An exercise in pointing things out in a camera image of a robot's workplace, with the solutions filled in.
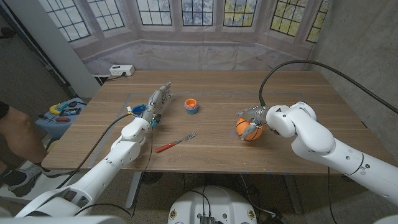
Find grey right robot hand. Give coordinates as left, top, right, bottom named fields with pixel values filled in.
left=235, top=105, right=271, bottom=141

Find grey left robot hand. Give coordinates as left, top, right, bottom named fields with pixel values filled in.
left=142, top=82, right=173, bottom=123

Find orange toy basketball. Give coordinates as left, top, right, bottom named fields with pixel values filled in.
left=235, top=116, right=264, bottom=141

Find stacked colourful plastic cups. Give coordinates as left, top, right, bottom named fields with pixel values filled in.
left=183, top=98, right=200, bottom=115

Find white power strip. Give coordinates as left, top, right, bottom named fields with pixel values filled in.
left=109, top=64, right=136, bottom=77

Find printed bay window backdrop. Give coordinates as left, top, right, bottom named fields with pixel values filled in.
left=39, top=0, right=333, bottom=75

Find white table leg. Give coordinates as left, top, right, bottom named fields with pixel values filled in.
left=125, top=171, right=142, bottom=209
left=284, top=174, right=304, bottom=215

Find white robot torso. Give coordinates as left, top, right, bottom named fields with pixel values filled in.
left=167, top=185, right=258, bottom=224

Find person's bare leg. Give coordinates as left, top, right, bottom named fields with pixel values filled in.
left=0, top=101, right=48, bottom=175

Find grey black sneaker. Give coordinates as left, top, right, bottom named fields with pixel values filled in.
left=0, top=164, right=68, bottom=198

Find red-handled metal fork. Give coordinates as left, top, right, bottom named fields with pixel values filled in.
left=154, top=131, right=197, bottom=154

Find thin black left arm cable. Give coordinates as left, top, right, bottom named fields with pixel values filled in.
left=74, top=123, right=155, bottom=218

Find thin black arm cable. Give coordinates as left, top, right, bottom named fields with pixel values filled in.
left=74, top=123, right=155, bottom=218
left=326, top=167, right=338, bottom=224

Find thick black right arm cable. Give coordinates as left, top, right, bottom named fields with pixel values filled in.
left=258, top=60, right=398, bottom=114

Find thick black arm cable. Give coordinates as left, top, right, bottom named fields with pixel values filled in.
left=57, top=112, right=133, bottom=189
left=258, top=60, right=398, bottom=114

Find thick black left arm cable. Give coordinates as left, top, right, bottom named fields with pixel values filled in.
left=57, top=112, right=133, bottom=189

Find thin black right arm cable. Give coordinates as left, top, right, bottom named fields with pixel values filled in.
left=326, top=167, right=338, bottom=224

